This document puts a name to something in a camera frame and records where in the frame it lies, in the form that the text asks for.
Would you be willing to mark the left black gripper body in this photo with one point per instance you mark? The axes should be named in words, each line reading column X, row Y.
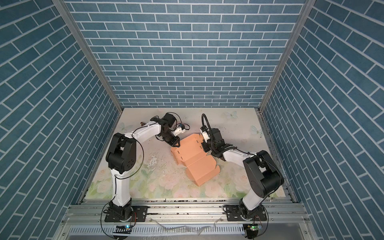
column 170, row 138

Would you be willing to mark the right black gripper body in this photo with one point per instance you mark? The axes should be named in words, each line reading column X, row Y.
column 208, row 146

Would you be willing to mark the orange cardboard paper box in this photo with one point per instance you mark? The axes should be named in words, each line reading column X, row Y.
column 200, row 166

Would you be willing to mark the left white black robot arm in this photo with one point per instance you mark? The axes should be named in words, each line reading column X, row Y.
column 122, row 152

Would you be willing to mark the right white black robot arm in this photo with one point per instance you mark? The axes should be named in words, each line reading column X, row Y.
column 262, row 173

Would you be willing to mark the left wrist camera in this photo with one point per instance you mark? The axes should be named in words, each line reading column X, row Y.
column 180, row 128

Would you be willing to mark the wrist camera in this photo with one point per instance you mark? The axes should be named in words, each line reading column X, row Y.
column 180, row 128
column 205, row 134

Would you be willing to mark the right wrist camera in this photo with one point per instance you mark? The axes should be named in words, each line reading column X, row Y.
column 205, row 134

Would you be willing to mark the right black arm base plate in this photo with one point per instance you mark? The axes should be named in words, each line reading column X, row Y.
column 235, row 213

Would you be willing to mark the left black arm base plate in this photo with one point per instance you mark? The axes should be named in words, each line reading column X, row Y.
column 129, row 214

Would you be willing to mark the aluminium mounting rail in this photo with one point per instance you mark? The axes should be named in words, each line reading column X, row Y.
column 209, row 211

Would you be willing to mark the white slotted cable duct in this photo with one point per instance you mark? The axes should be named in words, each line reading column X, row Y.
column 156, row 230

